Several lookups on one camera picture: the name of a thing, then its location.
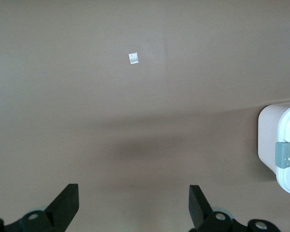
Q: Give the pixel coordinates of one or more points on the pink translucent plastic box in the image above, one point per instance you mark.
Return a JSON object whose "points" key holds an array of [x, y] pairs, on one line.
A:
{"points": [[268, 135]]}

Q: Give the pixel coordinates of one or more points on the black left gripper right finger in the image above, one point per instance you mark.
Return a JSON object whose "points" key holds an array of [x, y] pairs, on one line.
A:
{"points": [[200, 212]]}

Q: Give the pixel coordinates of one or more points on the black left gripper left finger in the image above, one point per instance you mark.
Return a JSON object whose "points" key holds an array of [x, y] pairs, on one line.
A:
{"points": [[62, 207]]}

